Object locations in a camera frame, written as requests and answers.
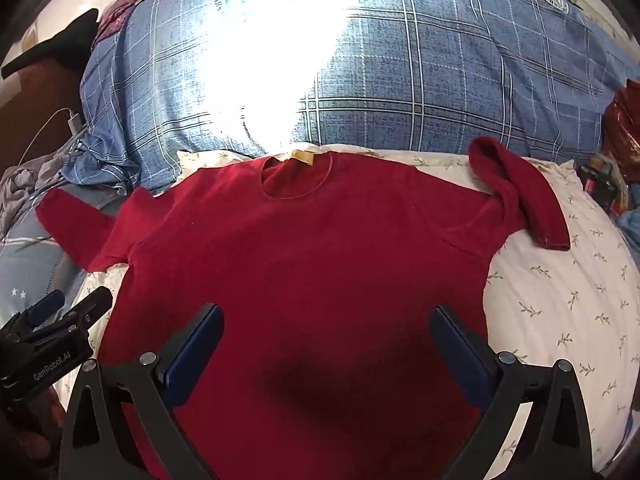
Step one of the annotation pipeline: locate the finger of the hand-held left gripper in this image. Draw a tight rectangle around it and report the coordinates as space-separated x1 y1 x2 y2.
55 286 114 333
22 289 67 331

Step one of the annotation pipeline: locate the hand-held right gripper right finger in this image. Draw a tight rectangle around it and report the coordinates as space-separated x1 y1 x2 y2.
428 304 594 480

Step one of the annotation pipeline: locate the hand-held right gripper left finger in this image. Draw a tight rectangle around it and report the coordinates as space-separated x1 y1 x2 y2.
59 303 226 480

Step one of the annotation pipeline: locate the red knit sweater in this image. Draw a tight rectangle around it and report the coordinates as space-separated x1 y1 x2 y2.
35 136 571 480

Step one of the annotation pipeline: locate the blue star-print bed sheet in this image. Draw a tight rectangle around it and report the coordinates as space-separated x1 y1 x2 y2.
0 217 88 328

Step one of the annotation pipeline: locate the white leaf-print blanket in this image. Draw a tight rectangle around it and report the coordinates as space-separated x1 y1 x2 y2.
50 146 634 480

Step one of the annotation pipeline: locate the grey crumpled cloth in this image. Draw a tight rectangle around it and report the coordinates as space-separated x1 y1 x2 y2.
0 152 72 242

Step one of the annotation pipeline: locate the brown wooden nightstand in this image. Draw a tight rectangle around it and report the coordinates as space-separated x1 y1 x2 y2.
0 60 87 171

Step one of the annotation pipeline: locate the black and red packet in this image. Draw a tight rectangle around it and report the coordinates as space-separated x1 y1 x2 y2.
577 155 627 213

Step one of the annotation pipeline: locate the black cloth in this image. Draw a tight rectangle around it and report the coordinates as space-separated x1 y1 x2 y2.
0 8 101 81

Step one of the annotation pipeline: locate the red plastic bag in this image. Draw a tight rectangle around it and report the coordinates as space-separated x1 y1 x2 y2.
602 79 640 187

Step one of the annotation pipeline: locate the blue plaid quilt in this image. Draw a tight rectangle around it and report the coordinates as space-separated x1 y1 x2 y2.
60 0 636 196

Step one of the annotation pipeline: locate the maroon patterned cloth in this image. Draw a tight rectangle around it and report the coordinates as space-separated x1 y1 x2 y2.
96 0 174 45

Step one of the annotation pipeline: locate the white charger cable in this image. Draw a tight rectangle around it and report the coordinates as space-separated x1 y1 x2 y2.
16 107 72 167

